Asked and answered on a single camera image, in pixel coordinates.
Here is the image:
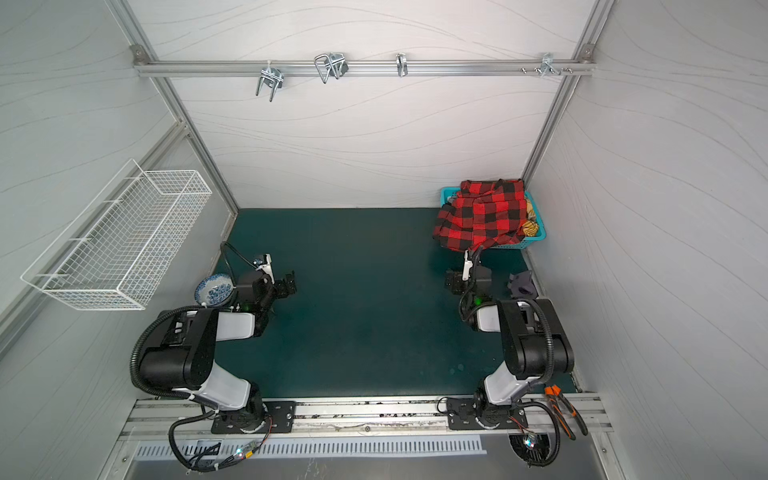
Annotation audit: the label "black round fan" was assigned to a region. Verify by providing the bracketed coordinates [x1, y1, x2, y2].
[509, 433, 561, 467]

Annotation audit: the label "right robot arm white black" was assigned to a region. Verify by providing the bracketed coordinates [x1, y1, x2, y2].
[445, 248, 575, 429]

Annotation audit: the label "aluminium crossbar rail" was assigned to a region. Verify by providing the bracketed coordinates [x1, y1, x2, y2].
[134, 57, 596, 78]

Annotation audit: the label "dark grey plastic part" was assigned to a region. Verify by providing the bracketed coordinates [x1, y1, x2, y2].
[507, 270, 539, 300]

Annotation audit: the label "orange black pliers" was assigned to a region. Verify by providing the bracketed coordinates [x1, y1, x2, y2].
[544, 385, 589, 441]

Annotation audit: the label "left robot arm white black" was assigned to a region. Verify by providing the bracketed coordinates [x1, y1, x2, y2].
[129, 254, 297, 434]

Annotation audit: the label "red black plaid shirt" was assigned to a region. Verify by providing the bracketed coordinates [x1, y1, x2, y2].
[432, 178, 530, 253]

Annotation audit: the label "teal plastic basket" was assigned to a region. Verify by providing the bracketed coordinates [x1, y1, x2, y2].
[439, 186, 548, 251]

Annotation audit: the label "yellow plaid shirt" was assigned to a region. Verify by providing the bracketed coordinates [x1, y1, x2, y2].
[521, 198, 540, 238]

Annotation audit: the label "blue white ceramic bowl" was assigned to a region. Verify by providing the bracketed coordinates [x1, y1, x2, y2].
[194, 273, 235, 307]

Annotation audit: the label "metal U-bolt clamp left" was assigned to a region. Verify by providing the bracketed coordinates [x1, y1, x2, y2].
[255, 66, 284, 102]

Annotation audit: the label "white wire basket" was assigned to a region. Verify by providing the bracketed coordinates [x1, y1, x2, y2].
[20, 160, 212, 311]

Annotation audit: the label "metal bracket right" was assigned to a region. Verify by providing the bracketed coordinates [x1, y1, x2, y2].
[520, 53, 573, 77]

